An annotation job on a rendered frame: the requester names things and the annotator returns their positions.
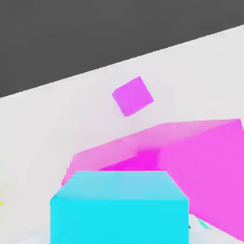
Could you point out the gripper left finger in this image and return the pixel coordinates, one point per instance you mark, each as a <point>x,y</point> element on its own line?
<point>41,239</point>

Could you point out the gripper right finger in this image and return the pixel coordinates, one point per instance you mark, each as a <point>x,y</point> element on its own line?
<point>202,233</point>

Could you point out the small purple cube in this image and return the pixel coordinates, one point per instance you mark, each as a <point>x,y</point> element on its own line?
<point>133,96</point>

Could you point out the small cyan cube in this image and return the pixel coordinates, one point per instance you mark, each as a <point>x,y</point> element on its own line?
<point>118,215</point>

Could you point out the large magenta box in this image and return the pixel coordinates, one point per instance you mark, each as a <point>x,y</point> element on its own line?
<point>209,171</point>

